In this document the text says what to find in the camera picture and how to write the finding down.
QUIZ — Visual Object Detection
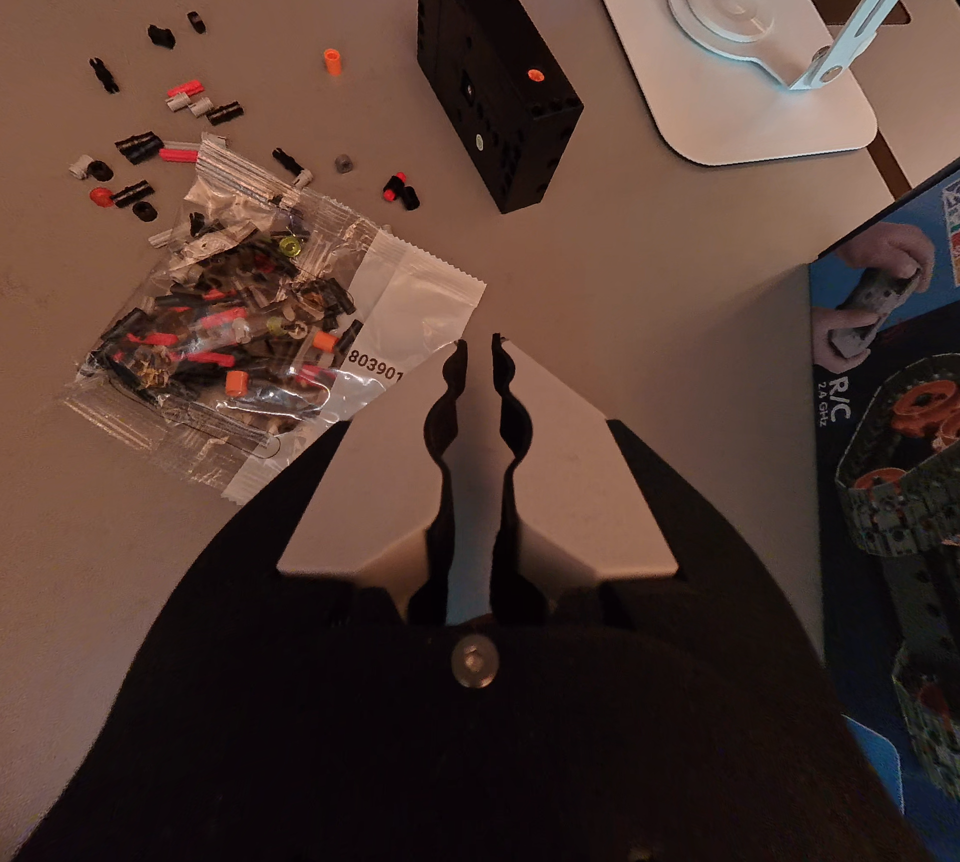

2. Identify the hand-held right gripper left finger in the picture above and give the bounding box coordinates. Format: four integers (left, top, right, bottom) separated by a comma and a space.
277, 339, 470, 627

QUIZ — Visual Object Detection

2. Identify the clear plastic parts bag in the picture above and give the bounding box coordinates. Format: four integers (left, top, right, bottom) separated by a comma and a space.
63, 134, 487, 505

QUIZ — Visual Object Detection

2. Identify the group of black connector pins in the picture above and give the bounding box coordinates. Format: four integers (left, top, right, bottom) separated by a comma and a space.
88, 10, 305, 207

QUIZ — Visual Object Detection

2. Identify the white book stand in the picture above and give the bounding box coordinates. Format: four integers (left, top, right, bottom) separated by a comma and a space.
568, 0, 960, 167

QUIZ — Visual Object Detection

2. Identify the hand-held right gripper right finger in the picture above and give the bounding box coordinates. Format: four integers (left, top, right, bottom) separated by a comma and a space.
489, 333, 682, 627

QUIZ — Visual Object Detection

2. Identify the blue robot kit box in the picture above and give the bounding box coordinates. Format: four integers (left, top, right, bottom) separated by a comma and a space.
808, 157, 960, 862

